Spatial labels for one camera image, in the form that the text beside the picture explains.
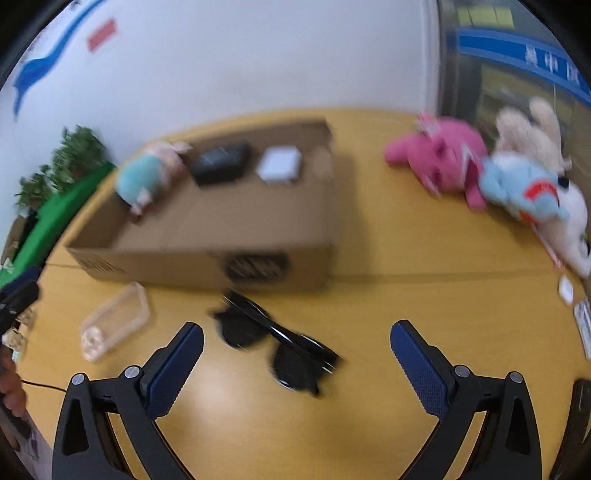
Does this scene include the black sunglasses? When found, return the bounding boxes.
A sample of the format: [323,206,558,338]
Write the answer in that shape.
[213,291,342,398]

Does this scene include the dark brown object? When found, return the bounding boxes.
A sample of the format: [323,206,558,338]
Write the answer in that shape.
[549,378,591,480]

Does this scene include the pig plush toy teal outfit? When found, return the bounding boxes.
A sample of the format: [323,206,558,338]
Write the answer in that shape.
[115,140,194,217]

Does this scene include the black power adapter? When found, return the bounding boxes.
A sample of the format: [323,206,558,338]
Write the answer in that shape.
[189,143,252,186]

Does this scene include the beige leaf-patterned object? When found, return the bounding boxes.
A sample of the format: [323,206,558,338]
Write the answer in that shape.
[1,308,37,365]

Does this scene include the small potted plant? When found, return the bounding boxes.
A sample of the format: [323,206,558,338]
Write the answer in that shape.
[16,173,54,210]

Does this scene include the person's left hand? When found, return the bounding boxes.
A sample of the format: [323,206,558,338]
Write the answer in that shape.
[0,346,28,416]

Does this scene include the black cable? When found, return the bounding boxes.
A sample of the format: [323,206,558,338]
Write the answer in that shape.
[21,379,71,394]

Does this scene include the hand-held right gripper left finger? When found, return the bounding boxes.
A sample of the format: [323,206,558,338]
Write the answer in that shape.
[52,322,205,480]

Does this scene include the white door frame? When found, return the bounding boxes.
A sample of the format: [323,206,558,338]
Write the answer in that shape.
[422,0,458,116]

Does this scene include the beige plush toy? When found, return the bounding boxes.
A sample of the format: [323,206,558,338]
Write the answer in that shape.
[494,97,571,174]

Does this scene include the white plush toy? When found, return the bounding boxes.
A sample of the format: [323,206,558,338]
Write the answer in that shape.
[540,178,591,278]

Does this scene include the green cloth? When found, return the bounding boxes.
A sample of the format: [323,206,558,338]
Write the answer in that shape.
[0,161,118,287]

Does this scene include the grey white packet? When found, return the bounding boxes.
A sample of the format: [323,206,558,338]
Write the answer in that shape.
[573,298,591,361]

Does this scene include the pink plush toy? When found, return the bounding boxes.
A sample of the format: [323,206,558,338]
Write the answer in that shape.
[384,114,490,212]

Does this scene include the wooden desktop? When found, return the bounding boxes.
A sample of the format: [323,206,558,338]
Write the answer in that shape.
[14,107,591,480]

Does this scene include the large potted plant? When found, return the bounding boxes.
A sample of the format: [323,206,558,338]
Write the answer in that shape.
[48,126,109,185]

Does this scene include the clear phone case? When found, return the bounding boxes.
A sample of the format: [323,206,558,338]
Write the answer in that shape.
[80,281,151,363]

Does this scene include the light blue plush toy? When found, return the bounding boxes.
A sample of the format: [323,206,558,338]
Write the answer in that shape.
[478,152,571,227]

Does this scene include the blue sign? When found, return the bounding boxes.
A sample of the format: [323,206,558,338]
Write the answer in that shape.
[457,28,591,100]

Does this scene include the white charger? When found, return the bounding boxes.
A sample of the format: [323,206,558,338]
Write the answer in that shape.
[255,145,303,186]

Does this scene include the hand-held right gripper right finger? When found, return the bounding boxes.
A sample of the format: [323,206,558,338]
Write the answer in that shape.
[389,319,543,480]

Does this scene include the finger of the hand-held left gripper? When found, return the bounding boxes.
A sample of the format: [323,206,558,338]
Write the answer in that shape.
[0,265,41,333]

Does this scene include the cardboard box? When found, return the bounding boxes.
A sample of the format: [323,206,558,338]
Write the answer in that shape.
[65,117,338,292]

